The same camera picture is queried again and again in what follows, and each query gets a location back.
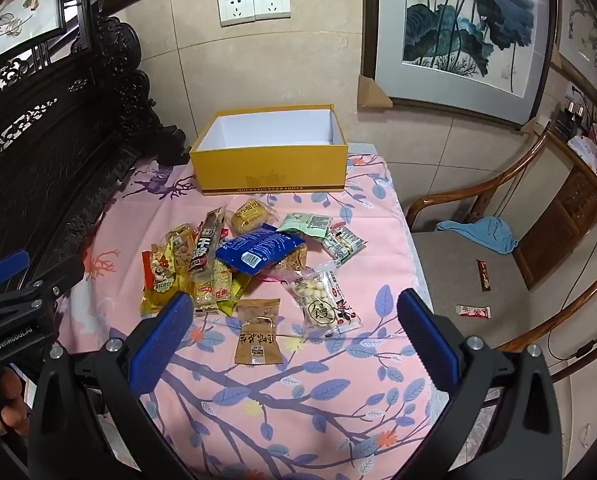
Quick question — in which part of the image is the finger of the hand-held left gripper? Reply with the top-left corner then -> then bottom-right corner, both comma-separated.
0,255 -> 82,331
0,249 -> 32,288

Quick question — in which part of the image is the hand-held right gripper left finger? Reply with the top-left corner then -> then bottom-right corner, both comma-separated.
27,290 -> 214,480

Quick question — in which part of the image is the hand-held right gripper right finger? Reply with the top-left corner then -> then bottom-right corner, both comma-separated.
396,287 -> 564,480

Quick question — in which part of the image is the puffed rice bar packet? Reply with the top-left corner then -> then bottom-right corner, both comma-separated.
193,227 -> 232,313

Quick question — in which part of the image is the clear peanut packet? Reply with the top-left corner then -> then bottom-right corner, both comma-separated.
151,224 -> 199,291

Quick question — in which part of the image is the blue snack packet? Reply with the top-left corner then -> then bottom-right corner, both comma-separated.
215,225 -> 309,276

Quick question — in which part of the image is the yellow cardboard box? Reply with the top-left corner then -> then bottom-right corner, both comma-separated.
188,104 -> 350,197

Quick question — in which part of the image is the person's left hand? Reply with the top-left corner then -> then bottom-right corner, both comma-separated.
0,370 -> 33,438

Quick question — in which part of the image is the yellow snack packet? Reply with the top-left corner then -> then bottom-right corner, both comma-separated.
138,287 -> 179,317

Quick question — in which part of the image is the wooden armchair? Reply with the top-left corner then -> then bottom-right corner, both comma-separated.
405,120 -> 597,396

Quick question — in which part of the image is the red white label packet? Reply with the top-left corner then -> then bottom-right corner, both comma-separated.
142,250 -> 175,292

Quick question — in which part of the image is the gold snack packet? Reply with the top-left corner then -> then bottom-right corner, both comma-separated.
218,275 -> 252,317

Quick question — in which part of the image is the dark brown chocolate bar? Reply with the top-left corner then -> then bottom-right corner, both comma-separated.
476,259 -> 494,292

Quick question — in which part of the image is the brown pastry packet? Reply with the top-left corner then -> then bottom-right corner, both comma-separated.
234,298 -> 282,366

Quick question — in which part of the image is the dark long snack bar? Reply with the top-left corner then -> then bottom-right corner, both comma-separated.
188,205 -> 228,276

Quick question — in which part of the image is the dark carved wooden furniture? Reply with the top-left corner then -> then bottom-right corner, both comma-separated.
0,0 -> 192,311

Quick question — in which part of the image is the clear white nut packet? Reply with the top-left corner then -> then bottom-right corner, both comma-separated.
287,262 -> 363,340

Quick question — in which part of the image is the blue cloth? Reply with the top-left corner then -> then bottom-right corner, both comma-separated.
436,216 -> 519,256

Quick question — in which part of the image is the green striped snack packet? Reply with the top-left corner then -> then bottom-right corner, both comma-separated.
321,226 -> 368,266

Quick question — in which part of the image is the pink printed tablecloth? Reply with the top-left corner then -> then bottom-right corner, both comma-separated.
53,142 -> 442,480

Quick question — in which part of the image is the clear bread packet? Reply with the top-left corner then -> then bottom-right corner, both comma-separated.
227,197 -> 279,236

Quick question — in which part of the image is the green white snack packet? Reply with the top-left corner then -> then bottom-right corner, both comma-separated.
277,212 -> 333,238

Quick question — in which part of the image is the cardboard corner protector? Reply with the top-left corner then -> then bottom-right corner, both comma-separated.
357,74 -> 393,109

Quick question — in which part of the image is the black power adapter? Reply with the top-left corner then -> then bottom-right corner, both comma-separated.
556,97 -> 587,138

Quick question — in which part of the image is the framed lotus painting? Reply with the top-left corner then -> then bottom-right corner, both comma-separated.
361,0 -> 559,128

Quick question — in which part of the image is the framed flower painting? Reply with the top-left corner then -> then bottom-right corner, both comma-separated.
551,0 -> 597,106

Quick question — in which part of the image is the white wall socket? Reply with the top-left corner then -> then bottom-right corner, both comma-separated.
217,0 -> 256,27
252,0 -> 292,22

